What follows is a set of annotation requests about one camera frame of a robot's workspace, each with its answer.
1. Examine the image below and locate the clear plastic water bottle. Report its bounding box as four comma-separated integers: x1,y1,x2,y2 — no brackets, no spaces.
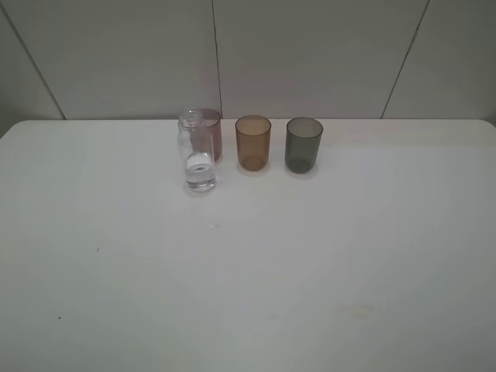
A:
177,109,216,191

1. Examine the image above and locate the amber translucent cup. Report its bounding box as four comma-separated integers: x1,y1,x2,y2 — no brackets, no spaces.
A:
235,115,271,171

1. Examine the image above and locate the pink translucent cup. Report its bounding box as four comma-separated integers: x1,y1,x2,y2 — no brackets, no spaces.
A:
199,108,222,162

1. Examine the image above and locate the grey translucent cup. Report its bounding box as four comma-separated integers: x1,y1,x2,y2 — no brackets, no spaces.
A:
284,117,323,174

